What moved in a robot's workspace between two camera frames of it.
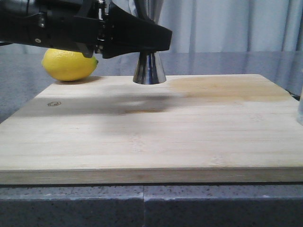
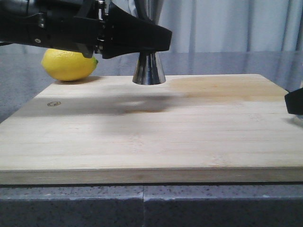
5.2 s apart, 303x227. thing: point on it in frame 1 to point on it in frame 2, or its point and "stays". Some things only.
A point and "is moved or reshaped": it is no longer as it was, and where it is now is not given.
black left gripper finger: x=126 y=33 stays
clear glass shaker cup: x=300 y=109 is moved or reshaped
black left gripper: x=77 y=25 stays
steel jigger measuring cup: x=148 y=70 stays
